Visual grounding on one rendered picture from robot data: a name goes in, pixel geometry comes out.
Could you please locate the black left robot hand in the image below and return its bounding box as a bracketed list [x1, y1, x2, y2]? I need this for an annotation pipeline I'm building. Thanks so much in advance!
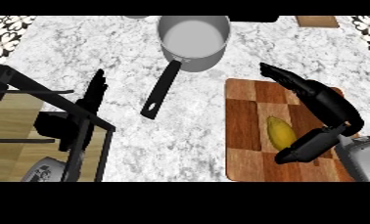
[33, 68, 110, 153]

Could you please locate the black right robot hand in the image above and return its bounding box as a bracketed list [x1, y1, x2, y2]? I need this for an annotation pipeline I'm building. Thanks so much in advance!
[260, 62, 366, 165]

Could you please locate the yellow lemon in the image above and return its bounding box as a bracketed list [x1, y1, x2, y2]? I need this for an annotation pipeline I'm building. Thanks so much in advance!
[267, 115, 299, 153]

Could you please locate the checkered wooden cutting board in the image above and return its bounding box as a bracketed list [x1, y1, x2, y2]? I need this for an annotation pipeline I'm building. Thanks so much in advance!
[224, 77, 362, 183]

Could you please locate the brown wooden board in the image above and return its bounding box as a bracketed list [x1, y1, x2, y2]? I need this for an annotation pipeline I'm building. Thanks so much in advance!
[295, 15, 341, 29]

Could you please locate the black flat appliance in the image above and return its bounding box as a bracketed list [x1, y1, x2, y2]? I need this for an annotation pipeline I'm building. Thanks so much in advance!
[227, 15, 282, 23]

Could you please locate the black wire rack frame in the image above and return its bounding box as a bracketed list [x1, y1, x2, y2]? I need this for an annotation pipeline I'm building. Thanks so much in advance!
[0, 64, 117, 183]

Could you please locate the grey pot with black handle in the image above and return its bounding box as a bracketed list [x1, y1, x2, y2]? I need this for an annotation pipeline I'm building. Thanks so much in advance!
[140, 15, 233, 120]

